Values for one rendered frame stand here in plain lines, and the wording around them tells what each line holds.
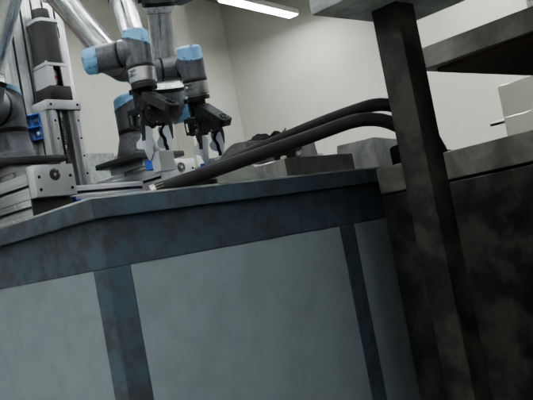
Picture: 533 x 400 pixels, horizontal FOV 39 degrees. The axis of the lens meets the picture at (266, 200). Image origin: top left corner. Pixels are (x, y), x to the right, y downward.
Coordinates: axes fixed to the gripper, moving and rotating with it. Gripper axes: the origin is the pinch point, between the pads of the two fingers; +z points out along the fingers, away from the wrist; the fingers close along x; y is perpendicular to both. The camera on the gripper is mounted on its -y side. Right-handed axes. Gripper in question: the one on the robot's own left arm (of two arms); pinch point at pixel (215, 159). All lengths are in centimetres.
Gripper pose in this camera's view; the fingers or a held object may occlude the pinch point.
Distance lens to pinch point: 233.0
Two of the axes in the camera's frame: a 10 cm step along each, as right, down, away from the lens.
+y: -7.0, 0.3, 7.1
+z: 1.9, 9.7, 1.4
